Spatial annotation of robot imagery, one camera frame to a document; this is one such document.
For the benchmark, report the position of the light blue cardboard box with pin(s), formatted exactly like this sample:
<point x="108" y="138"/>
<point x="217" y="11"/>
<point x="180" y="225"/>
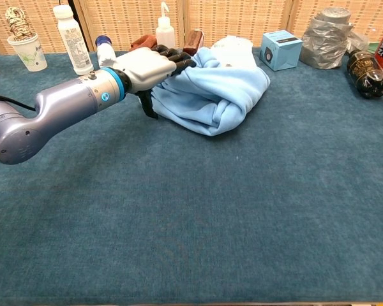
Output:
<point x="284" y="51"/>

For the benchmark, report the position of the light blue fleece pants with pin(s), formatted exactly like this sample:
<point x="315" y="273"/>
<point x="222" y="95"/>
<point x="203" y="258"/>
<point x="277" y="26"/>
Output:
<point x="210" y="95"/>

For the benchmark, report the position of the white paper cup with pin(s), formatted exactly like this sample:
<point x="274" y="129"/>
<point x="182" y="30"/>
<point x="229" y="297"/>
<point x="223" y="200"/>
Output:
<point x="30" y="57"/>

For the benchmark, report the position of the bamboo folding screen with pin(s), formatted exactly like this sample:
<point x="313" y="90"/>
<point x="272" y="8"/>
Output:
<point x="121" y="22"/>

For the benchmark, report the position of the teal table cloth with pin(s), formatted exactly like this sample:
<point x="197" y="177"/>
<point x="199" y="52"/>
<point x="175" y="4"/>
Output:
<point x="178" y="207"/>

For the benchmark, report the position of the tall white plastic bottle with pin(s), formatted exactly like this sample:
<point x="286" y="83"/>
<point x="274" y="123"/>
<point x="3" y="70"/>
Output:
<point x="75" y="44"/>

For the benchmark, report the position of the rust brown cloth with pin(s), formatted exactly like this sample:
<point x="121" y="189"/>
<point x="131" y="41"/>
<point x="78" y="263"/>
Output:
<point x="143" y="41"/>

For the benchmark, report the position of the white bottle with blue cap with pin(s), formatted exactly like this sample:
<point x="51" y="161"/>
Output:
<point x="105" y="52"/>

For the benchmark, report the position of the white powder bag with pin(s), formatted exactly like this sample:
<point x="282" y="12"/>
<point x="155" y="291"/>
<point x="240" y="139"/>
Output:
<point x="239" y="54"/>

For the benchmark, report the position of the translucent squeeze wash bottle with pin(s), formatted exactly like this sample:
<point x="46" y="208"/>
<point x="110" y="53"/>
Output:
<point x="165" y="35"/>

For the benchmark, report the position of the grey garbage bag roll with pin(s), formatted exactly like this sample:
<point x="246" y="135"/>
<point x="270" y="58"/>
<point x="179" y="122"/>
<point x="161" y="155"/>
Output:
<point x="325" y="41"/>

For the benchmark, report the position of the black bottle with gold label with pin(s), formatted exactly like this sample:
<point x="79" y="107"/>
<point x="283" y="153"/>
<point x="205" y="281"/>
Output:
<point x="367" y="73"/>

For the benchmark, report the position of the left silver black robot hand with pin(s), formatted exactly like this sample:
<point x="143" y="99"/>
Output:
<point x="147" y="68"/>

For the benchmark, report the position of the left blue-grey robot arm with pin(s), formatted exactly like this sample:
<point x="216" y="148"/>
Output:
<point x="51" y="108"/>

